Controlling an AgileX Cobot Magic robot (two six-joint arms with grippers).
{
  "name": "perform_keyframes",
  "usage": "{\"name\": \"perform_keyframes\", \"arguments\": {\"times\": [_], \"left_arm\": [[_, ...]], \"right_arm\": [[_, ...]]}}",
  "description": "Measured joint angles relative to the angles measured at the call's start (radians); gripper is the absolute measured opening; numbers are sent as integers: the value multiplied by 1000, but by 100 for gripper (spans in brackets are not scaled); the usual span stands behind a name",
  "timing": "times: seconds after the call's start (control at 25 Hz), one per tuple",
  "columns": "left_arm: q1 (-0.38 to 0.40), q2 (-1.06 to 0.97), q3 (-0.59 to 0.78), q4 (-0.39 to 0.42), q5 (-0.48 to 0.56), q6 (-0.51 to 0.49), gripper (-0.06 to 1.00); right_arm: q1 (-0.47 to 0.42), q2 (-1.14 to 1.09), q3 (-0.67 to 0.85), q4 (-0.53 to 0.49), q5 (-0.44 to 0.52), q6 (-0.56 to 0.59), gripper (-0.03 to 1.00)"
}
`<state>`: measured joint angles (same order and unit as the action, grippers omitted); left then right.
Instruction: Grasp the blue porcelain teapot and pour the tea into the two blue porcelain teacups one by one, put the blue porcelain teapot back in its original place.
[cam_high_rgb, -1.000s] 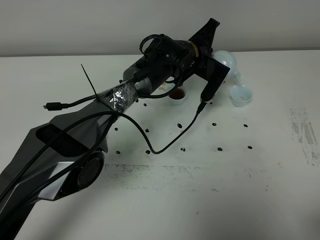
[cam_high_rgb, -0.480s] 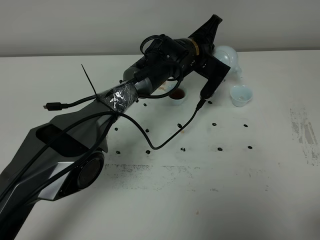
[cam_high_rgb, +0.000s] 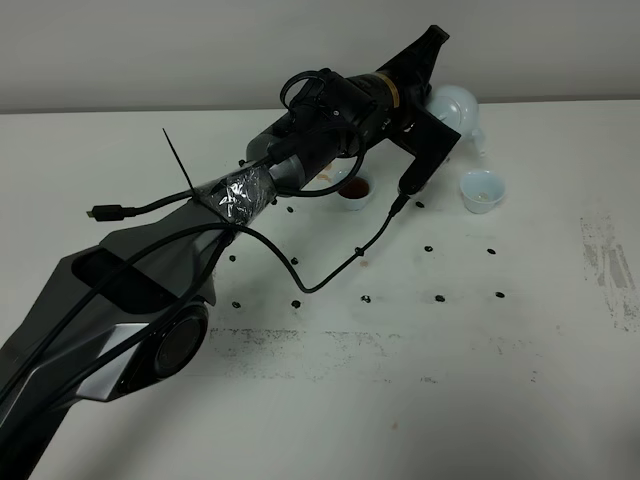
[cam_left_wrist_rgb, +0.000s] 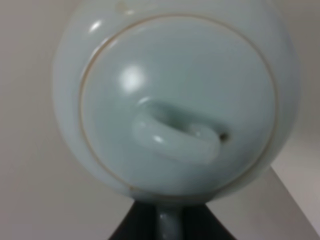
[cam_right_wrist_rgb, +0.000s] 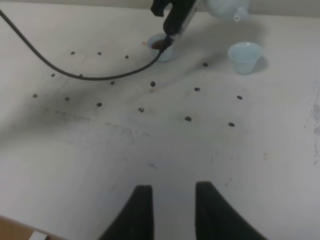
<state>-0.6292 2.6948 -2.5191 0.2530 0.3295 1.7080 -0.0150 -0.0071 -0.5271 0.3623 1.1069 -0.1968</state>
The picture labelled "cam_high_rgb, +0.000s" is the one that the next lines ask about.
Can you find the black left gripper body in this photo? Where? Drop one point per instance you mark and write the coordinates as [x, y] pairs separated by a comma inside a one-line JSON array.
[[391, 112]]

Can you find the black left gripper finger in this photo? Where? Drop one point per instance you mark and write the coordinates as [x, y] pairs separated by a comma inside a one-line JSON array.
[[414, 65]]

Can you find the light blue porcelain teapot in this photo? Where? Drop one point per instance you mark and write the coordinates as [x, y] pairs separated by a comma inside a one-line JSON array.
[[458, 109]]

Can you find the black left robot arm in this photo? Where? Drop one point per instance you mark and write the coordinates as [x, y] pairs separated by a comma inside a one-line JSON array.
[[132, 310]]

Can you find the left light blue teacup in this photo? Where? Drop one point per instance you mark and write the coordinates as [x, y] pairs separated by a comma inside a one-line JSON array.
[[357, 193]]

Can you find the light blue teacup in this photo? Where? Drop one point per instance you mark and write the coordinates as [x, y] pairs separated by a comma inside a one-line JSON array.
[[481, 190], [357, 193]]

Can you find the right light blue teacup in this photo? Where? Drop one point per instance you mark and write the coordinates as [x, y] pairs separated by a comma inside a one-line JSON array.
[[481, 190]]

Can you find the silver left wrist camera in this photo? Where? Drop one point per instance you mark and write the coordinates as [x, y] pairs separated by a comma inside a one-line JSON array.
[[429, 141]]

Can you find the black cable zip tie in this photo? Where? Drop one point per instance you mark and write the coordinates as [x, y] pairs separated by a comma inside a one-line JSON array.
[[180, 167]]

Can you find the loose black cable plug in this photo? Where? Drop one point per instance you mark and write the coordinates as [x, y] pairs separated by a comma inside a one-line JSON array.
[[111, 213]]

